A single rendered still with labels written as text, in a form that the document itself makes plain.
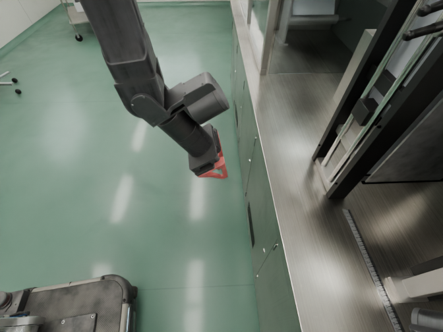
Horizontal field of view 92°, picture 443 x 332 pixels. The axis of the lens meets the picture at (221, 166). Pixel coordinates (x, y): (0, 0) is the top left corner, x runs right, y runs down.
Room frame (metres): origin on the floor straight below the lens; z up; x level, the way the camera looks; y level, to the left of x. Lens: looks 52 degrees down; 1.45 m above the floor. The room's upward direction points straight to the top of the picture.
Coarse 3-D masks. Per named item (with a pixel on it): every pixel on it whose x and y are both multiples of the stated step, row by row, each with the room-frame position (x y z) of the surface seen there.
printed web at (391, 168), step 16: (432, 112) 0.37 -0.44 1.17; (416, 128) 0.37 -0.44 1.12; (432, 128) 0.37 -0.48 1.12; (400, 144) 0.37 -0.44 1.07; (416, 144) 0.37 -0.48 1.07; (432, 144) 0.37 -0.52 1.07; (384, 160) 0.37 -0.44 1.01; (400, 160) 0.37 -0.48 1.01; (416, 160) 0.37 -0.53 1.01; (432, 160) 0.37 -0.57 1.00; (384, 176) 0.37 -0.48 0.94; (400, 176) 0.37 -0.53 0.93; (416, 176) 0.37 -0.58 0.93; (432, 176) 0.38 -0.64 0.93
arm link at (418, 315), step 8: (416, 312) 0.02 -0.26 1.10; (424, 312) 0.02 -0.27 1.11; (432, 312) 0.02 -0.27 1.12; (440, 312) 0.02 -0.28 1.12; (416, 320) 0.01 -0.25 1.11; (424, 320) 0.01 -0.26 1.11; (432, 320) 0.01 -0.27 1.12; (440, 320) 0.01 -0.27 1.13; (416, 328) 0.01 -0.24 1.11; (424, 328) 0.01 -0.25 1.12; (432, 328) 0.01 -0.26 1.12; (440, 328) 0.01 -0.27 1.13
